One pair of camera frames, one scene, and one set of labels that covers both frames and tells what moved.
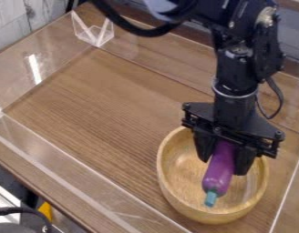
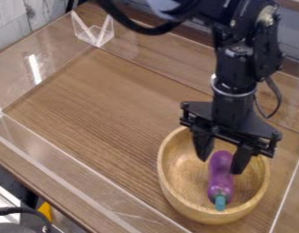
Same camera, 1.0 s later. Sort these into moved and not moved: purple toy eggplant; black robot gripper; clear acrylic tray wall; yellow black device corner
Moved: purple toy eggplant
Not moved: yellow black device corner; clear acrylic tray wall; black robot gripper
